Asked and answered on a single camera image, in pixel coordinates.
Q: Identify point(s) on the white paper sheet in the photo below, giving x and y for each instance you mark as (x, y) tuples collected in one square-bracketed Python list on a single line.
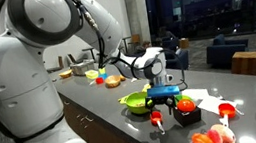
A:
[(211, 103), (196, 93)]

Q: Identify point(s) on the brown bread toy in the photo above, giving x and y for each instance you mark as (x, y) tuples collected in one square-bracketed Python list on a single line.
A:
[(122, 78)]

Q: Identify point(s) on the dark blue armchair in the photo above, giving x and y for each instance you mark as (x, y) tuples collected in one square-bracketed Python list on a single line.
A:
[(224, 51)]

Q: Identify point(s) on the wooden side table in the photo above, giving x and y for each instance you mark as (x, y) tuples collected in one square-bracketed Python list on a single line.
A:
[(246, 63)]

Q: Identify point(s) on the wicker basket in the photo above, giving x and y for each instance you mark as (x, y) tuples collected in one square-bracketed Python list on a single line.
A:
[(113, 81)]

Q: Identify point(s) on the red orange toy tomato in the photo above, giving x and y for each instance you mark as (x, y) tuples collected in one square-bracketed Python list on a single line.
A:
[(186, 105)]

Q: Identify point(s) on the wooden cafe chair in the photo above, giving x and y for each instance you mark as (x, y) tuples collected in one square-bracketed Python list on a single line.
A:
[(135, 39), (54, 69), (77, 60)]

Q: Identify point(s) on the black box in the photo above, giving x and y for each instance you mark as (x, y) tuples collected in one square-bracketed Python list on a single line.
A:
[(187, 117)]

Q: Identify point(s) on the round dark cafe table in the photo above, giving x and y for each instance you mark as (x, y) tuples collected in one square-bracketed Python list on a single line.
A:
[(126, 38), (88, 49)]

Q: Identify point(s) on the folded white paper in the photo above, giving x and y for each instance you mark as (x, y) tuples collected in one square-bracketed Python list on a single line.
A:
[(134, 79)]

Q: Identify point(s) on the orange pink plush toy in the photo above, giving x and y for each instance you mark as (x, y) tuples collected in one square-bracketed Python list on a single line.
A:
[(208, 141)]

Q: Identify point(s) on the yellow floppy toy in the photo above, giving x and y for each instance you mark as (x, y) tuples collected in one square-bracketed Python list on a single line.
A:
[(146, 87)]

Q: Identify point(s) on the brown counter cabinet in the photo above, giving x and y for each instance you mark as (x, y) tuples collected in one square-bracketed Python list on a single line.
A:
[(103, 132)]

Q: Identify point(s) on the yellow plastic container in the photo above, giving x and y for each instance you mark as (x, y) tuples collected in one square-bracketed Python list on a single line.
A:
[(91, 74)]

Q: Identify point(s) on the green plastic bowl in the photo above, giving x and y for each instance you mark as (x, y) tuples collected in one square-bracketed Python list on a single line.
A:
[(136, 104)]

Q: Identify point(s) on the small red measuring cup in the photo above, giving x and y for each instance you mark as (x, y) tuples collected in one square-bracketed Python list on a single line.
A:
[(99, 80)]

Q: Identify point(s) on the metal tray container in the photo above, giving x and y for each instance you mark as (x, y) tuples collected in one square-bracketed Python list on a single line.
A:
[(82, 68)]

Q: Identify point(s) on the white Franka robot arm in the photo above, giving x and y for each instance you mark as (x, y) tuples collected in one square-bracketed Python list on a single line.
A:
[(26, 89)]

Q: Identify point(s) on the wooden crate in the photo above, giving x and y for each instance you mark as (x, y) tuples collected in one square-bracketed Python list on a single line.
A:
[(184, 43)]

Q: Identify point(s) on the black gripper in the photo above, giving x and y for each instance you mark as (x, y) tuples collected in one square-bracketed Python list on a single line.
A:
[(160, 100)]

